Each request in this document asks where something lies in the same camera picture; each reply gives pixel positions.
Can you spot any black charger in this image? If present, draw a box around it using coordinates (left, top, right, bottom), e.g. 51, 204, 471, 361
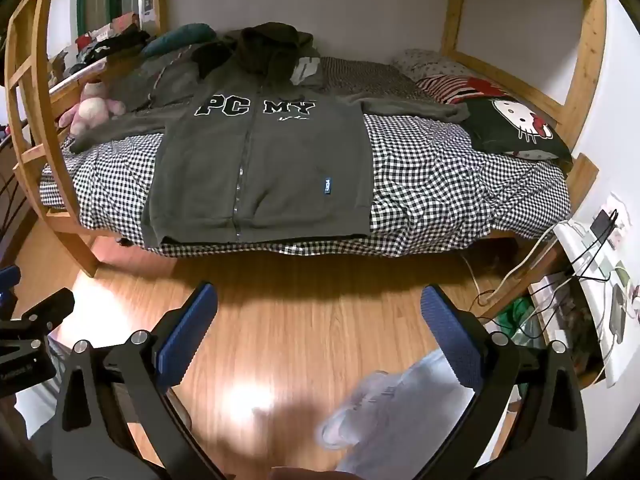
592, 209, 621, 237

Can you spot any white cloth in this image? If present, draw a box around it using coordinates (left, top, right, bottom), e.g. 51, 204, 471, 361
291, 57, 321, 86

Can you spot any white power strip with cables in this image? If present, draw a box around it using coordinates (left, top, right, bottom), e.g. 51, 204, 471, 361
530, 220, 640, 389

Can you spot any olive green zip hoodie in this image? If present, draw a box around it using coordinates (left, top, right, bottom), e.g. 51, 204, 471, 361
67, 22, 471, 250

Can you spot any black cat-print pillow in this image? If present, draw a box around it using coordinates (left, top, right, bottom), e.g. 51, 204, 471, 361
457, 95, 574, 162

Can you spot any white wall power strip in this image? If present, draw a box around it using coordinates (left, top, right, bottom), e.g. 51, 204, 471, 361
599, 191, 632, 252

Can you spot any black cloth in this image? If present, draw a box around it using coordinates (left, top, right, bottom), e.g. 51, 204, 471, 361
192, 42, 236, 79

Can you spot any cluttered wooden desk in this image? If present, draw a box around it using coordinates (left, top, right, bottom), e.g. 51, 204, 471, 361
47, 10, 162, 93

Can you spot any light grey slipper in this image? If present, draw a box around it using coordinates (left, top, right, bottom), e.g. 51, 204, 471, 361
319, 370, 401, 452

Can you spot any white floral pillow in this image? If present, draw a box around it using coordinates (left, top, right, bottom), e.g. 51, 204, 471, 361
392, 49, 473, 81

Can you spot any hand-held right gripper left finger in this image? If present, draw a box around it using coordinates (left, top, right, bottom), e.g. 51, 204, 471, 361
50, 281, 223, 480

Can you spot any green bag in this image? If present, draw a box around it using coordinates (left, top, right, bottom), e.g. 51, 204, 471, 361
492, 297, 539, 341

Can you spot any teal pillow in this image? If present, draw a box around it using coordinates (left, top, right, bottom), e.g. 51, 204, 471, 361
142, 23, 218, 57

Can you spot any dark grey garment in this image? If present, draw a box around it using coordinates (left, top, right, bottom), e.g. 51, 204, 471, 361
107, 42, 236, 111

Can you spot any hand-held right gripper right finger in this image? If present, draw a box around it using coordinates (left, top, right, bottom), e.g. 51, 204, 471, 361
420, 284, 589, 480

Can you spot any person's leg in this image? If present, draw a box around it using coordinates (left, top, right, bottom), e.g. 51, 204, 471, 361
345, 347, 482, 480
14, 380, 64, 438

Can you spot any pink plush toy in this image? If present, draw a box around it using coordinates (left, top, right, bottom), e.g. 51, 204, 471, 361
59, 80, 127, 136

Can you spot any white cable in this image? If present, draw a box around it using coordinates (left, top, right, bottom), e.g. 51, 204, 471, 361
477, 220, 571, 307

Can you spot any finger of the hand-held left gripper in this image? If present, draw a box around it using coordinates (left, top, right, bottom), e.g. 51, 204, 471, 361
0, 266, 22, 313
9, 287, 76, 334

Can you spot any person's right leg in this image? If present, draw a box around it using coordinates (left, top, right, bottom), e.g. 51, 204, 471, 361
345, 347, 482, 480

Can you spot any black white checkered bed sheet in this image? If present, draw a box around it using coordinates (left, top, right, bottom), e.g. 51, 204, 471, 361
40, 112, 573, 259

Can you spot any wooden bunk bed frame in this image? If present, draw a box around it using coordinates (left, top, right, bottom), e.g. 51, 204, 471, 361
4, 0, 608, 278

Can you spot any person's left leg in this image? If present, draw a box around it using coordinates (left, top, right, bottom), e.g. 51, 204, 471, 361
14, 380, 64, 438

